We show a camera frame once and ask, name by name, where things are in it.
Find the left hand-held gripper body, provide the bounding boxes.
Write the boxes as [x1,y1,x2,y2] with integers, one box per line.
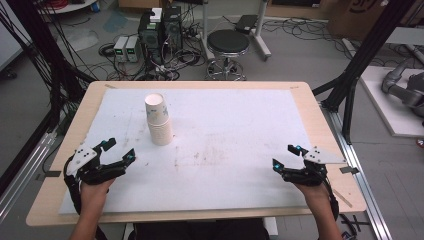
[63,142,129,186]

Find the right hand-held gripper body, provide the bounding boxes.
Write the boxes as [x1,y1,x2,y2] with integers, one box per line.
[281,145,348,187]

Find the white printed paper cup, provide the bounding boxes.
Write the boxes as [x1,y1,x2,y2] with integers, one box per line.
[144,92,170,127]

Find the person's right hand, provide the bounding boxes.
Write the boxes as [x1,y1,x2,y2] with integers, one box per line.
[293,181,331,214]

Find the person's left hand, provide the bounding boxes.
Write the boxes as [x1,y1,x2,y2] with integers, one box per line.
[79,178,116,214]

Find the thin wooden stick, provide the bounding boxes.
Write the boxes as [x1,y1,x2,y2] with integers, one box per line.
[333,188,353,208]

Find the wooden table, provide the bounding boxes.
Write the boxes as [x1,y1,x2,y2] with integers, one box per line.
[25,80,368,228]

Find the white table mat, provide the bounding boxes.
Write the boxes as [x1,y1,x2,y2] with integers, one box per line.
[58,88,321,215]

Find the grey power supply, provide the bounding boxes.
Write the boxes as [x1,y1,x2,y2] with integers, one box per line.
[125,35,141,63]
[113,35,129,63]

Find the white floor board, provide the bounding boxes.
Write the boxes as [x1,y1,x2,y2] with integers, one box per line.
[359,65,424,138]

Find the person's dark lap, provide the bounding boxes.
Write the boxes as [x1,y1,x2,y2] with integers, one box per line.
[128,218,271,240]

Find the black computer tower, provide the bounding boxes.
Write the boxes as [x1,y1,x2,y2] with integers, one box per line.
[138,11,164,65]
[162,5,184,52]

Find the white metal stand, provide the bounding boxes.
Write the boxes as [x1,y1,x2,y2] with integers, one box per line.
[199,0,273,63]

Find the black round stool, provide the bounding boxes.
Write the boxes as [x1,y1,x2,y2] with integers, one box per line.
[206,29,250,82]

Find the flat black device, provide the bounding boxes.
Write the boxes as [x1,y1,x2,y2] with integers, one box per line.
[234,14,259,35]

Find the cardboard box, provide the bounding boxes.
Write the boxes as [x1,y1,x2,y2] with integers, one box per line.
[326,0,424,42]

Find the small white box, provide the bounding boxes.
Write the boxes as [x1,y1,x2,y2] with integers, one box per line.
[149,7,163,24]

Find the white round table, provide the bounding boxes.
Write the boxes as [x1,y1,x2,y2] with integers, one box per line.
[36,0,98,15]

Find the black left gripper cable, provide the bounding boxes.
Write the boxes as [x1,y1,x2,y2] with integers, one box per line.
[63,156,83,216]

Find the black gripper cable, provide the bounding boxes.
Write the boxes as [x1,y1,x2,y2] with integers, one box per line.
[321,173,340,222]
[63,156,83,216]

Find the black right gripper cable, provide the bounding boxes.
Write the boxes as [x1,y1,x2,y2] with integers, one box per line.
[321,173,340,222]

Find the aluminium floor rail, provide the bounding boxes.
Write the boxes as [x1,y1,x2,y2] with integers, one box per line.
[321,103,394,240]
[0,131,58,223]

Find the tangle of floor cables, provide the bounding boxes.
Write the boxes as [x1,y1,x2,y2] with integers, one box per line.
[98,43,208,82]

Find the loose black floor cables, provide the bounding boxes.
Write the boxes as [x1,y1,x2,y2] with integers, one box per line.
[263,18,351,61]

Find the black metal frame post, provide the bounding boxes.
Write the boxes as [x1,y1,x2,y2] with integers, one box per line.
[312,0,418,145]

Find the black metal frame with cables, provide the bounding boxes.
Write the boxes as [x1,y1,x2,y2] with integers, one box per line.
[0,0,96,198]

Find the white wall panel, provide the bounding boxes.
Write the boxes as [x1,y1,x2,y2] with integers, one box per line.
[0,0,24,73]

